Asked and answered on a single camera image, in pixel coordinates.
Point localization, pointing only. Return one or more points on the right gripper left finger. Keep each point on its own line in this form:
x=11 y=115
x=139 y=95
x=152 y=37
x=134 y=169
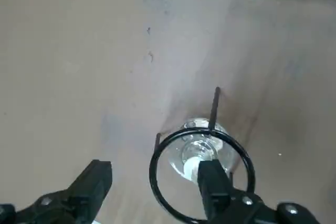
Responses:
x=78 y=197

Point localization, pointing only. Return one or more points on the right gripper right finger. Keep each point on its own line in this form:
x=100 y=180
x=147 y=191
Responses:
x=223 y=200

